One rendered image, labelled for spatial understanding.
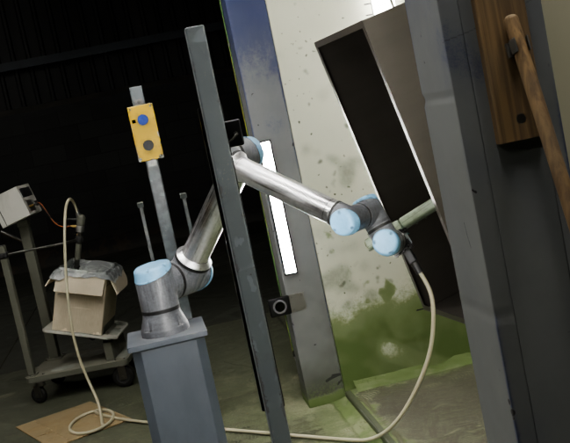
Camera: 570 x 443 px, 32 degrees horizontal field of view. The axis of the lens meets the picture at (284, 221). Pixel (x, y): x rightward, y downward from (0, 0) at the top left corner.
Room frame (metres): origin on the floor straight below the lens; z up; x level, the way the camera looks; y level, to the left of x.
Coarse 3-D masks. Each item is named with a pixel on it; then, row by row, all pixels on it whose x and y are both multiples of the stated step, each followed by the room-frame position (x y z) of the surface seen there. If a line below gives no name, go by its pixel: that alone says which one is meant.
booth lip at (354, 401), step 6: (348, 396) 4.44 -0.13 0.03; (354, 396) 4.40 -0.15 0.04; (354, 402) 4.33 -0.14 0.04; (360, 408) 4.21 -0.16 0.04; (360, 414) 4.21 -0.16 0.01; (366, 414) 4.11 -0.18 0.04; (366, 420) 4.09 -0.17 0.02; (372, 420) 4.01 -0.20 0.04; (372, 426) 3.97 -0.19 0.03; (378, 426) 3.92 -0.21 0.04; (378, 432) 3.88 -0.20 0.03; (384, 438) 3.79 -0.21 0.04; (390, 438) 3.76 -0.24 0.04
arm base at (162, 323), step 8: (152, 312) 3.70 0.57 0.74; (160, 312) 3.70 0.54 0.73; (168, 312) 3.70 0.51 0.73; (176, 312) 3.73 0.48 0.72; (144, 320) 3.73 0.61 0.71; (152, 320) 3.70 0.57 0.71; (160, 320) 3.69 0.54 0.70; (168, 320) 3.69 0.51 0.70; (176, 320) 3.71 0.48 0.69; (184, 320) 3.74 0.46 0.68; (144, 328) 3.72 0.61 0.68; (152, 328) 3.69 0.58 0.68; (160, 328) 3.68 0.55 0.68; (168, 328) 3.68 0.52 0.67; (176, 328) 3.69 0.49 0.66; (184, 328) 3.72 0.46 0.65; (144, 336) 3.71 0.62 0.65; (152, 336) 3.68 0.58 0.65; (160, 336) 3.68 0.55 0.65
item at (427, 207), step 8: (416, 208) 3.58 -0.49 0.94; (424, 208) 3.57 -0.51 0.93; (432, 208) 3.57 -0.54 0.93; (408, 216) 3.59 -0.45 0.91; (416, 216) 3.58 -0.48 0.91; (424, 216) 3.57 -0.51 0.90; (400, 224) 3.60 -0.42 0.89; (408, 224) 3.59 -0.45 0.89; (368, 240) 3.63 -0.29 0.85; (368, 248) 3.63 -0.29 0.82; (408, 256) 3.58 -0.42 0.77; (416, 264) 3.57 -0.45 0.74; (416, 272) 3.57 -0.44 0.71
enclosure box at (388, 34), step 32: (352, 32) 3.54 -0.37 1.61; (384, 32) 3.43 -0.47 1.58; (352, 64) 4.03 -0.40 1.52; (384, 64) 3.42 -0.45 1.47; (352, 96) 4.02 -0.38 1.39; (384, 96) 4.05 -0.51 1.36; (416, 96) 3.44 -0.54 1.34; (352, 128) 4.01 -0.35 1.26; (384, 128) 4.04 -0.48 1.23; (416, 128) 3.44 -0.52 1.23; (384, 160) 4.04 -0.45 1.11; (416, 160) 3.45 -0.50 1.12; (384, 192) 4.03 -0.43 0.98; (416, 192) 4.06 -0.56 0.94; (416, 224) 4.05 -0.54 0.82; (416, 256) 4.05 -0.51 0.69; (448, 256) 4.08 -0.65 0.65; (416, 288) 4.02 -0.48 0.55; (448, 288) 4.07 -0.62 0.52
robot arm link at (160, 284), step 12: (156, 264) 3.76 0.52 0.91; (168, 264) 3.75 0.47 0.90; (144, 276) 3.70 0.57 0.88; (156, 276) 3.70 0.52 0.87; (168, 276) 3.73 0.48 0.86; (180, 276) 3.78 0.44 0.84; (144, 288) 3.70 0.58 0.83; (156, 288) 3.70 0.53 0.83; (168, 288) 3.72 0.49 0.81; (180, 288) 3.77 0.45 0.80; (144, 300) 3.71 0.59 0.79; (156, 300) 3.69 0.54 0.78; (168, 300) 3.71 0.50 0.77; (144, 312) 3.72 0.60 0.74
